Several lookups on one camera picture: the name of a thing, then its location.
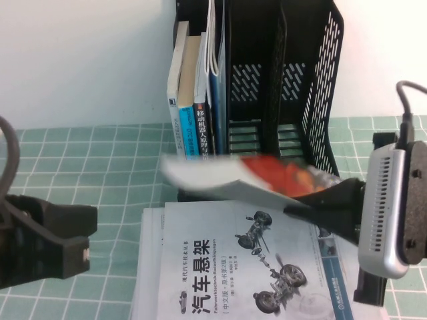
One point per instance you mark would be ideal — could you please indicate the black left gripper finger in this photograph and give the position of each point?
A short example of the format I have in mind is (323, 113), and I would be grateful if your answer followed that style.
(73, 220)
(75, 256)

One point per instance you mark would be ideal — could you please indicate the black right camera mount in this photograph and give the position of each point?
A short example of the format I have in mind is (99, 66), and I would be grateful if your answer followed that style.
(415, 200)

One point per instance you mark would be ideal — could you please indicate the black plastic book holder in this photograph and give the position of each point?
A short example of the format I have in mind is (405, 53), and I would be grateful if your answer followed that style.
(253, 40)

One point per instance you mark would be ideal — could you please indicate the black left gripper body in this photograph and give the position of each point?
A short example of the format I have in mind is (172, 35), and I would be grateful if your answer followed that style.
(20, 246)

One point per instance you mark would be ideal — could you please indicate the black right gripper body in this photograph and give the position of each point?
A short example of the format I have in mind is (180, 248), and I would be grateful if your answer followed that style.
(370, 288)

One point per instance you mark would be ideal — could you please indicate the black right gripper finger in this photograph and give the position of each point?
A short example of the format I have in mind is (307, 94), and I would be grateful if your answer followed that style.
(340, 195)
(337, 225)

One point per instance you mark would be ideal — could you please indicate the black spine robotics book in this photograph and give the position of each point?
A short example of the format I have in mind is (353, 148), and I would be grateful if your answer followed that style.
(203, 133)

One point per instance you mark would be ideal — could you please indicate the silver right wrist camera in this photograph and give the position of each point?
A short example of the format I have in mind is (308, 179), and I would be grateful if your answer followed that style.
(383, 213)

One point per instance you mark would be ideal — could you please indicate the dark blue thin book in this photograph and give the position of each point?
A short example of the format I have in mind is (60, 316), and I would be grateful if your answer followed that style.
(207, 180)
(215, 106)

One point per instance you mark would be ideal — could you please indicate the green checked tablecloth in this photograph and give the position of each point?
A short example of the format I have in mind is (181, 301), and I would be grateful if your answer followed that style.
(100, 166)

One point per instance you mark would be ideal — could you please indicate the white car suspension book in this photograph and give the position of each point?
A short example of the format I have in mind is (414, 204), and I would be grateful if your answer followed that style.
(217, 226)

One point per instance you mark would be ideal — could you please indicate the thin dark blue booklet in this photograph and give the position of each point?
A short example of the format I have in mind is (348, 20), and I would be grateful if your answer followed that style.
(223, 100)

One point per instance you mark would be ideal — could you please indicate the white book under stack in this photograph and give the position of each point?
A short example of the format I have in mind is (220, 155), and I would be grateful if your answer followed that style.
(150, 266)

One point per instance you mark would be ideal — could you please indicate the blue spine book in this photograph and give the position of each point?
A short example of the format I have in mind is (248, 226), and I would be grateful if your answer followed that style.
(187, 130)

